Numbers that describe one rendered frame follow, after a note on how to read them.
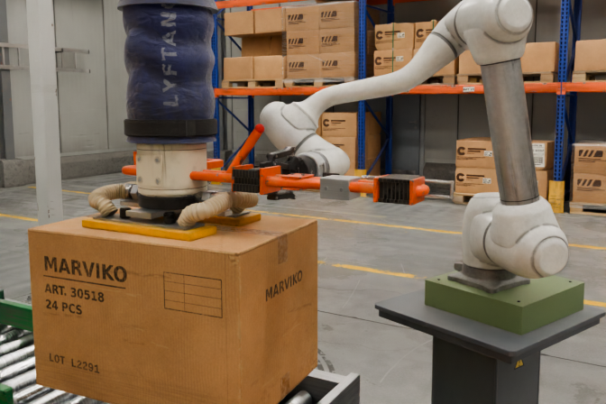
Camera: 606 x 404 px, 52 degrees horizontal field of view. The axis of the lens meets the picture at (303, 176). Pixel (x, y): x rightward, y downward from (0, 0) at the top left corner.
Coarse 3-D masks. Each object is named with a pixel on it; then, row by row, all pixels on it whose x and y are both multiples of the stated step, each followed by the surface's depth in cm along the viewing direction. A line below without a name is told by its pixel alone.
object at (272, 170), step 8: (232, 168) 142; (240, 168) 144; (248, 168) 147; (264, 168) 140; (272, 168) 142; (232, 176) 142; (240, 176) 140; (248, 176) 139; (256, 176) 138; (264, 176) 140; (272, 176) 143; (232, 184) 143; (240, 184) 141; (248, 184) 140; (256, 184) 140; (264, 184) 140; (248, 192) 140; (256, 192) 139; (264, 192) 140
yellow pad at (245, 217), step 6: (162, 216) 165; (216, 216) 157; (222, 216) 157; (228, 216) 157; (234, 216) 156; (240, 216) 157; (246, 216) 157; (252, 216) 159; (258, 216) 161; (204, 222) 159; (210, 222) 158; (216, 222) 157; (222, 222) 156; (228, 222) 155; (234, 222) 154; (240, 222) 154; (246, 222) 156; (252, 222) 159
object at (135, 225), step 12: (96, 216) 154; (108, 216) 154; (120, 216) 152; (168, 216) 144; (96, 228) 151; (108, 228) 149; (120, 228) 147; (132, 228) 145; (144, 228) 143; (156, 228) 142; (168, 228) 142; (180, 228) 140; (192, 228) 142; (204, 228) 142; (180, 240) 138; (192, 240) 138
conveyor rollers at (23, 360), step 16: (0, 336) 223; (16, 336) 228; (32, 336) 224; (0, 352) 212; (16, 352) 209; (32, 352) 213; (0, 368) 202; (16, 368) 198; (32, 368) 202; (16, 384) 187; (32, 384) 185; (16, 400) 177; (32, 400) 182; (48, 400) 176; (64, 400) 180; (80, 400) 176; (96, 400) 179; (304, 400) 176
